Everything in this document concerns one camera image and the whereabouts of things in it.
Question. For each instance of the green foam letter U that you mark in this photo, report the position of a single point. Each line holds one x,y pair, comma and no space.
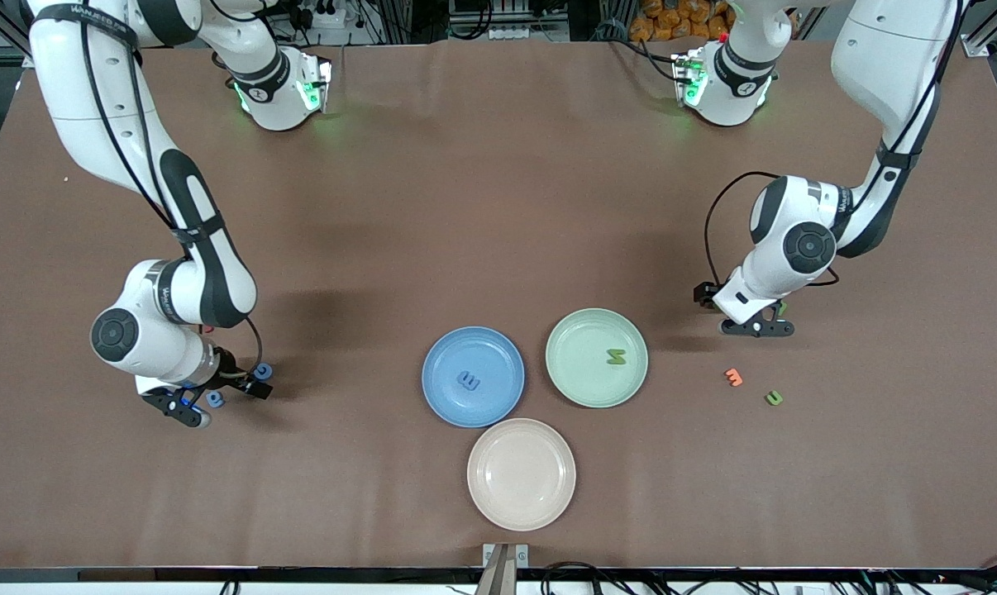
774,399

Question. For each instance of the white power strip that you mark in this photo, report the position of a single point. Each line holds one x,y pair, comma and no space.
329,16

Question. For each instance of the orange foam letter M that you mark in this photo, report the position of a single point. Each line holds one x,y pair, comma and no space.
734,378

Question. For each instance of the green foam letter N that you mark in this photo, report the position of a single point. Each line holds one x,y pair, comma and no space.
615,357

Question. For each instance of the blue foam letter E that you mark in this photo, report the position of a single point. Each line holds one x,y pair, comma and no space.
469,381

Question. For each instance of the blue foam letter G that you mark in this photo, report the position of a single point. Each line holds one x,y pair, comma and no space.
264,369

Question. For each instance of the beige round plate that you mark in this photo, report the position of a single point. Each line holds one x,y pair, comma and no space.
522,474

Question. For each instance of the long white socket strip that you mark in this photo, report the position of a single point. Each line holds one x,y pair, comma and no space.
515,33

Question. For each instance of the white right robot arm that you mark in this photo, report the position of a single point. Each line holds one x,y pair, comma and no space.
135,330

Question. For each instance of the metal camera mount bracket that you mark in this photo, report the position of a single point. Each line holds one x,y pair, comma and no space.
505,555

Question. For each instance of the black table edge rail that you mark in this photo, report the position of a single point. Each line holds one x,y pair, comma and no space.
217,575

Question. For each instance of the orange packaged goods bag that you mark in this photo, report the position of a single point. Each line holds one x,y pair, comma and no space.
672,21

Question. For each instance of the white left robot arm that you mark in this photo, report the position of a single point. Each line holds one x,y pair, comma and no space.
895,49

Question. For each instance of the blue foam letter a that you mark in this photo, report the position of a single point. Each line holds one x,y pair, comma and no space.
215,400

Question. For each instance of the pale green round plate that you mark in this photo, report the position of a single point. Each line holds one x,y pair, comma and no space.
581,364

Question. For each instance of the blue round plate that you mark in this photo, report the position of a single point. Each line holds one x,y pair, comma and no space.
498,397

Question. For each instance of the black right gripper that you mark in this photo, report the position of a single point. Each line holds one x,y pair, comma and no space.
231,373

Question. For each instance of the brown table cover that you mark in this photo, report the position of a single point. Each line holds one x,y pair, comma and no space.
498,207

